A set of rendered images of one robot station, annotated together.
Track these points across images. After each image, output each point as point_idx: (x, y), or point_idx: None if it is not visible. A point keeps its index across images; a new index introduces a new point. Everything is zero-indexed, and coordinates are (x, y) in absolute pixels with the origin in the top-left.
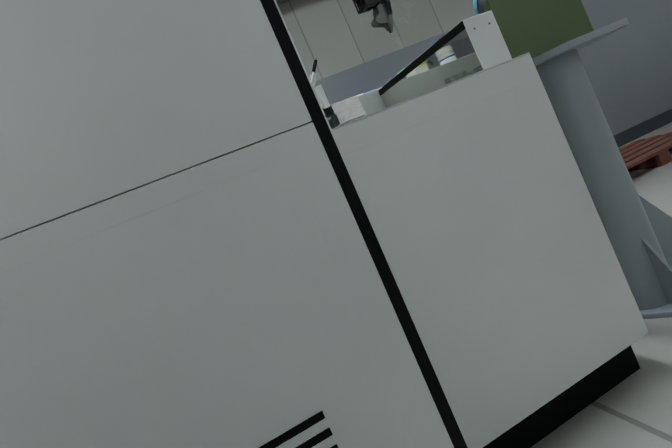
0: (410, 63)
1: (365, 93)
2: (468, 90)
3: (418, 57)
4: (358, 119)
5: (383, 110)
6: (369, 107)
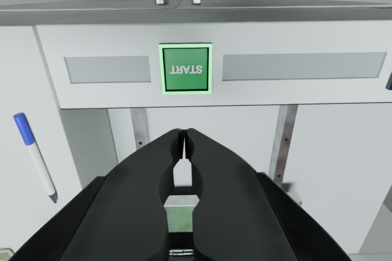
0: (274, 103)
1: (69, 146)
2: None
3: (318, 103)
4: (374, 218)
5: (382, 200)
6: (86, 130)
